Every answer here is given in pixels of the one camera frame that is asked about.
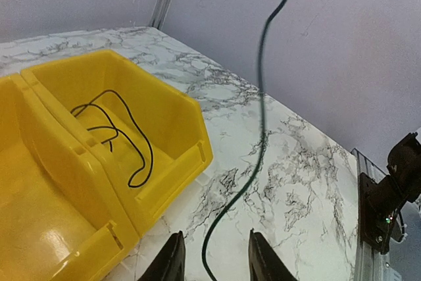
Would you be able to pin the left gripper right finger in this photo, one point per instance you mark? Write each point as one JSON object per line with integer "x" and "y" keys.
{"x": 264, "y": 263}

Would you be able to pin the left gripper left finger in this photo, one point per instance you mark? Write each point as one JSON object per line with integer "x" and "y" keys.
{"x": 169, "y": 264}

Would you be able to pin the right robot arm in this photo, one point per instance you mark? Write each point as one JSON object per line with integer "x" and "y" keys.
{"x": 403, "y": 164}

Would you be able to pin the yellow bin middle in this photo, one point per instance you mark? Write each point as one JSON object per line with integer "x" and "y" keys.
{"x": 60, "y": 217}

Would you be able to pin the yellow bin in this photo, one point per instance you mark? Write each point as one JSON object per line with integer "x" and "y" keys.
{"x": 149, "y": 137}
{"x": 60, "y": 217}

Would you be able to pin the yellow bin right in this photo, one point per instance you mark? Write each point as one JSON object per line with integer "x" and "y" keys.
{"x": 149, "y": 137}

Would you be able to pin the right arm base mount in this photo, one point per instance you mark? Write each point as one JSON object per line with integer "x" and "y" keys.
{"x": 378, "y": 208}

